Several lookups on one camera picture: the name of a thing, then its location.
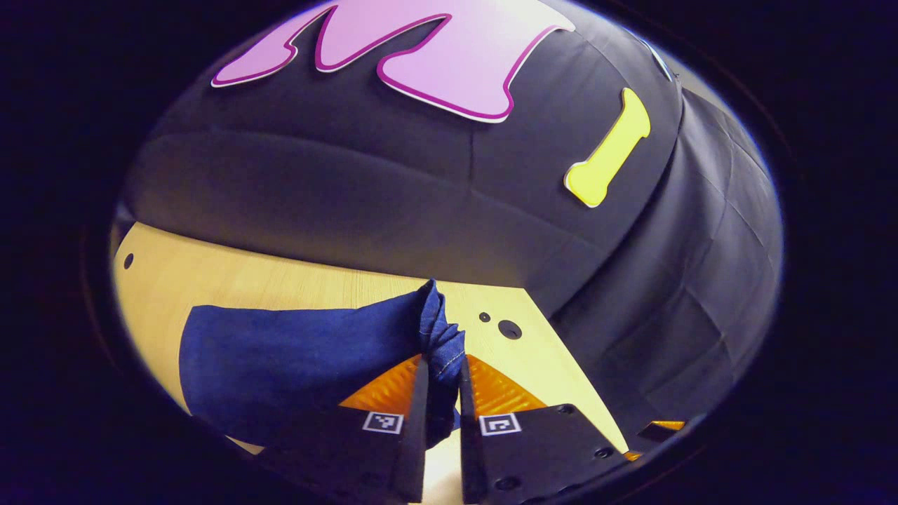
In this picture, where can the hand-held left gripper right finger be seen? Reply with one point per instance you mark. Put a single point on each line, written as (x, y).
(470, 449)

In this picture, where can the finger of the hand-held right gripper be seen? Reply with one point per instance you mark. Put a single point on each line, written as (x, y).
(656, 431)

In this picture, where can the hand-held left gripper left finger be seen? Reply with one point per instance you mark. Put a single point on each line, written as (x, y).
(414, 449)

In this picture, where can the blue denim jeans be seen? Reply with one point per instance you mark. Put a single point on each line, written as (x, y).
(295, 351)

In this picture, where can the black backdrop cloth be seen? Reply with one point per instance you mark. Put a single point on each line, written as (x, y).
(351, 196)

